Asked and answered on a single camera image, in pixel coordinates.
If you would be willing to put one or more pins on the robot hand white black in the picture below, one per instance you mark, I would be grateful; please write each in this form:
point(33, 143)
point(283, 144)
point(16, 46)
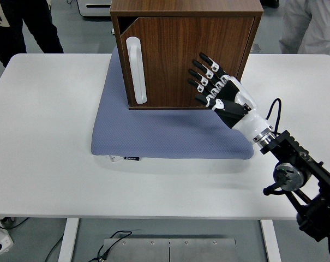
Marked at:
point(249, 122)

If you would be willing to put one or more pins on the brown wooden cabinet door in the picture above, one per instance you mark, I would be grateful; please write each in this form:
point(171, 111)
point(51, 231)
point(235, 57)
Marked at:
point(181, 54)

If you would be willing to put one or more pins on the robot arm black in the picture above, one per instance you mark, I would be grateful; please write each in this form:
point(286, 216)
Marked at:
point(290, 152)

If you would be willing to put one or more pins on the brown wooden cabinet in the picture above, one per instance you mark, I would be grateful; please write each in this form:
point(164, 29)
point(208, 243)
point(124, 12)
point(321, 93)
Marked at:
point(181, 6)

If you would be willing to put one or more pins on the small grey floor object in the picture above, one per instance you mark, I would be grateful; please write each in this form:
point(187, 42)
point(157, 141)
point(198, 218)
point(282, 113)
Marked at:
point(256, 48)

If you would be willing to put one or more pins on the blue-grey textured mat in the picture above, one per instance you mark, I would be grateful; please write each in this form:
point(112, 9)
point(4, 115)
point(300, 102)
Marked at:
point(167, 136)

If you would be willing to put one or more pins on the person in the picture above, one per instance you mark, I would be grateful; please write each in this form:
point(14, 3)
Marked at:
point(309, 27)
point(12, 35)

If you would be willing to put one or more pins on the white table leg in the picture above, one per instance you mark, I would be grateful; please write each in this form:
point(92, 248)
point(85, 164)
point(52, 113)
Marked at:
point(68, 240)
point(271, 243)

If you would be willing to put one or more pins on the black mat label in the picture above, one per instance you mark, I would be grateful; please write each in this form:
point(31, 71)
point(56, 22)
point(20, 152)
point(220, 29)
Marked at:
point(132, 158)

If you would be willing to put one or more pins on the grey metal plate with screws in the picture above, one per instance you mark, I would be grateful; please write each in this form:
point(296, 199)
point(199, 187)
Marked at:
point(137, 251)
point(203, 251)

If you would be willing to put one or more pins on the white mat tag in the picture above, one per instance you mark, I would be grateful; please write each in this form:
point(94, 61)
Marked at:
point(115, 158)

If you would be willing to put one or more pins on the white floor appliance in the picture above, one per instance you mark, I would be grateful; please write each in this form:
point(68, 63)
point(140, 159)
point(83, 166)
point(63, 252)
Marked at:
point(95, 11)

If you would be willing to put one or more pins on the white power strip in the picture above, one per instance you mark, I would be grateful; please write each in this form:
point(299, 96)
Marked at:
point(2, 243)

